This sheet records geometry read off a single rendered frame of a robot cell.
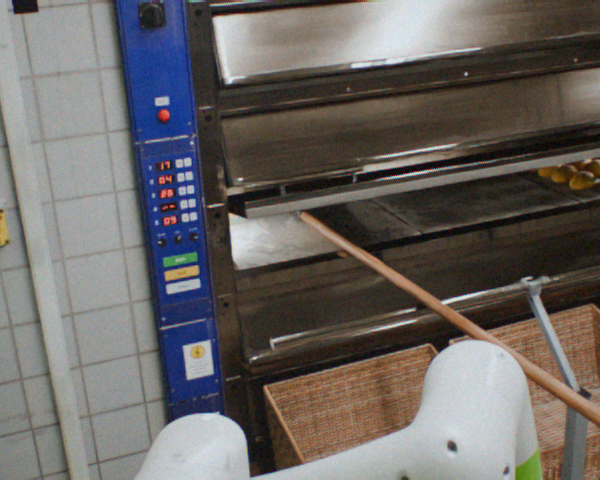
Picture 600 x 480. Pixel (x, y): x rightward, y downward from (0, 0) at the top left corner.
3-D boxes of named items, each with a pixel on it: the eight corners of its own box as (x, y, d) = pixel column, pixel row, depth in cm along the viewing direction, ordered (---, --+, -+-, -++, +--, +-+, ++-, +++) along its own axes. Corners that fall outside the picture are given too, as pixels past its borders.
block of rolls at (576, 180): (479, 151, 334) (479, 138, 332) (578, 135, 349) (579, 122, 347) (577, 193, 280) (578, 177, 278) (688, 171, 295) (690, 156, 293)
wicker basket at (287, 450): (265, 464, 250) (258, 384, 240) (430, 417, 269) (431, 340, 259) (332, 570, 208) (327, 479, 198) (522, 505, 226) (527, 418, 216)
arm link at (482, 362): (402, 380, 94) (511, 370, 89) (422, 329, 105) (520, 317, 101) (438, 514, 99) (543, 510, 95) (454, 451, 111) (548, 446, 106)
